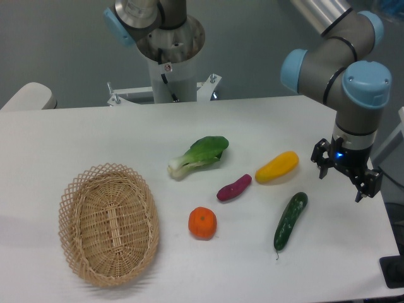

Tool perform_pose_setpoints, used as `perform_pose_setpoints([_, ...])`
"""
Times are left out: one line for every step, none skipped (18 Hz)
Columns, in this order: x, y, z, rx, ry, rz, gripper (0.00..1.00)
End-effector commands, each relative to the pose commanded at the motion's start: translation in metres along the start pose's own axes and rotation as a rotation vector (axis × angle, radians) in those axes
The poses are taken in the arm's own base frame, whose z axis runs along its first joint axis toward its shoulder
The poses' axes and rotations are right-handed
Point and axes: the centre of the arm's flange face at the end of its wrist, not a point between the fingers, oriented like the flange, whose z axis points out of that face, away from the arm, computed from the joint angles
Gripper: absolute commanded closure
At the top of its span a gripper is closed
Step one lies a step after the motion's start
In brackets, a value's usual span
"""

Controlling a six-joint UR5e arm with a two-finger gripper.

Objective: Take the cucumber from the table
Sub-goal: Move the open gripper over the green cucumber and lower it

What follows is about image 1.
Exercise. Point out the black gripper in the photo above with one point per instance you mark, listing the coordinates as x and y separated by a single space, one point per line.
349 155

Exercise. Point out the green cucumber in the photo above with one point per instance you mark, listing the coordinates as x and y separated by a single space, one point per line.
288 219

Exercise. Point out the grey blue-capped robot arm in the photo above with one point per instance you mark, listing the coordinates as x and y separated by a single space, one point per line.
335 75

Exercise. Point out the white furniture at right edge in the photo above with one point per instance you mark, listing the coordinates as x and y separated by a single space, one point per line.
390 143

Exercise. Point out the black device at table edge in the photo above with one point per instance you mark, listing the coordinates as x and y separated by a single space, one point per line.
392 268

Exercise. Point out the purple sweet potato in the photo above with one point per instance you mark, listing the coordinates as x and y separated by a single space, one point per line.
234 189

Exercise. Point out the green bok choy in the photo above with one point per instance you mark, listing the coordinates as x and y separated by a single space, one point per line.
204 152

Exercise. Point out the orange pumpkin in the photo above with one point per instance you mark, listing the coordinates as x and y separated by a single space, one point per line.
202 223

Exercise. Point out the blue item top right corner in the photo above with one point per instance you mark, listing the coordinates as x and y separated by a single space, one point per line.
391 10

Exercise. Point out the woven wicker basket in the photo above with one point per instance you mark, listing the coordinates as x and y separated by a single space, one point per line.
108 225

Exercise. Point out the beige chair armrest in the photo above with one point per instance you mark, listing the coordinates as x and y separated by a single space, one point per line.
32 96

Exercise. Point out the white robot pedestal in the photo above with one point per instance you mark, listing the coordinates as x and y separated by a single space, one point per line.
173 82

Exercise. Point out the white metal base frame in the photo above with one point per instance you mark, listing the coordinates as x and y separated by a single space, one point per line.
206 91

